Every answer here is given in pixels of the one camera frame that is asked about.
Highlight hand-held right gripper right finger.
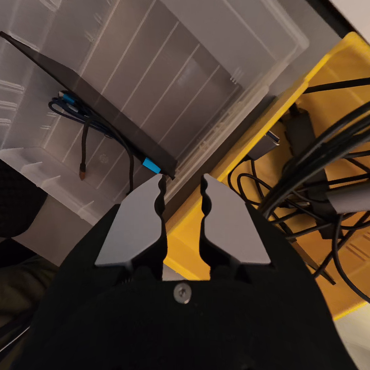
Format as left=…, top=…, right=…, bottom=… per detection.
left=199, top=173, right=272, bottom=266

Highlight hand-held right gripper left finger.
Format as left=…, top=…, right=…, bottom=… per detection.
left=94, top=174, right=168, bottom=266

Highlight yellow plastic bin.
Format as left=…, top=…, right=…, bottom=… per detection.
left=163, top=31, right=370, bottom=320

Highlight grey metal usb hub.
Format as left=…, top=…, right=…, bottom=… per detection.
left=327, top=185, right=370, bottom=215

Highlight clear plastic bin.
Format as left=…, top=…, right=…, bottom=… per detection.
left=0, top=0, right=310, bottom=226

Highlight person's olive pants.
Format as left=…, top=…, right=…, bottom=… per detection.
left=0, top=254, right=58, bottom=318

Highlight blue braided usb cable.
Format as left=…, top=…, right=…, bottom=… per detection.
left=48, top=90, right=162, bottom=175

